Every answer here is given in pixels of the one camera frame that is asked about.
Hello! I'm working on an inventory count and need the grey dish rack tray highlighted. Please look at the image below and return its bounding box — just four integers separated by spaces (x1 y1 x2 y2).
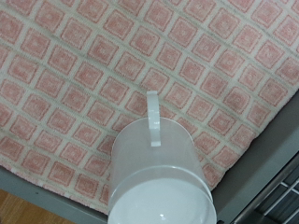
232 152 299 224

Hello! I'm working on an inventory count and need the pink checked cloth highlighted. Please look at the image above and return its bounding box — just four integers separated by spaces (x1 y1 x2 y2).
0 0 299 216

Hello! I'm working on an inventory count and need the white mug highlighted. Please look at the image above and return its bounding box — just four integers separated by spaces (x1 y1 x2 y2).
107 91 218 224

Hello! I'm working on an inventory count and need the metal wire dish rack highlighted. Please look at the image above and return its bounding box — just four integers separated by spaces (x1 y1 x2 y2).
263 176 299 224

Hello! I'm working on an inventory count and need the grey plastic crate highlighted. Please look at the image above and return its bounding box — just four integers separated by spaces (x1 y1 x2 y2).
0 90 299 224

